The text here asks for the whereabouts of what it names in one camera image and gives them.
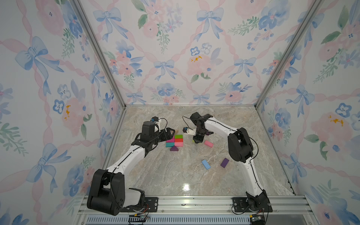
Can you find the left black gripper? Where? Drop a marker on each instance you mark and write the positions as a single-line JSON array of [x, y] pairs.
[[169, 135]]

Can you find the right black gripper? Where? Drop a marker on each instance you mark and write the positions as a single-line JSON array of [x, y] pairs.
[[198, 139]]

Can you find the hot pink rectangular block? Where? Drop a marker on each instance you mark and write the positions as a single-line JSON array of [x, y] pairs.
[[171, 141]]

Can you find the teal rectangular block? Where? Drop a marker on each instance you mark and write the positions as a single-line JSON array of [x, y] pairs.
[[170, 144]]

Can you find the purple triangular block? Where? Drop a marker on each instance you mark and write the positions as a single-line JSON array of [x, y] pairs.
[[174, 149]]

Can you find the light pink rectangular block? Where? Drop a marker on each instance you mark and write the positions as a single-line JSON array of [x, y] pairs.
[[178, 144]]

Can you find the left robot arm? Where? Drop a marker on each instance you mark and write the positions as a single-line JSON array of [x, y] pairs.
[[108, 193]]

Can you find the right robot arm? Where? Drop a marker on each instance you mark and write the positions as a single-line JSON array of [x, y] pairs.
[[240, 149]]

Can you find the pink rectangular block right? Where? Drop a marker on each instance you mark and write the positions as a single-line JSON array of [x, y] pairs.
[[209, 144]]

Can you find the light blue rectangular block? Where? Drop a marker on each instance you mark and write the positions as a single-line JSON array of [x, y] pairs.
[[206, 164]]

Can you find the purple rectangular block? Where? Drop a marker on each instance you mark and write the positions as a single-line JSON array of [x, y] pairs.
[[224, 163]]

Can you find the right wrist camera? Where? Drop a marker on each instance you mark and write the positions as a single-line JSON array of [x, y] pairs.
[[189, 131]]

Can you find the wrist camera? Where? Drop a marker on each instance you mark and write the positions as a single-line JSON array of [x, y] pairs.
[[156, 120], [189, 131]]

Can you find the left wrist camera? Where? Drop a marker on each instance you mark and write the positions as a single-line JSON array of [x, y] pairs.
[[156, 120]]

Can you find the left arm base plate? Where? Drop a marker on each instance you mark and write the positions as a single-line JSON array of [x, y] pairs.
[[150, 203]]

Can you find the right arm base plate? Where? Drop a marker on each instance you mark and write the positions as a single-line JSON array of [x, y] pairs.
[[243, 204]]

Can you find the aluminium front rail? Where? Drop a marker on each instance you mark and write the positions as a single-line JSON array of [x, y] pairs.
[[206, 210]]

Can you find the left corner aluminium post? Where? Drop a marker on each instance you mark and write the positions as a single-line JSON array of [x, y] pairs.
[[78, 8]]

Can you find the corner aluminium post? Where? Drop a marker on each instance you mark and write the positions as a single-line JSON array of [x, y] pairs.
[[78, 8], [292, 45]]

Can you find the right corner aluminium post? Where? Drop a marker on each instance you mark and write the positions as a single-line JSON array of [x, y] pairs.
[[292, 45]]

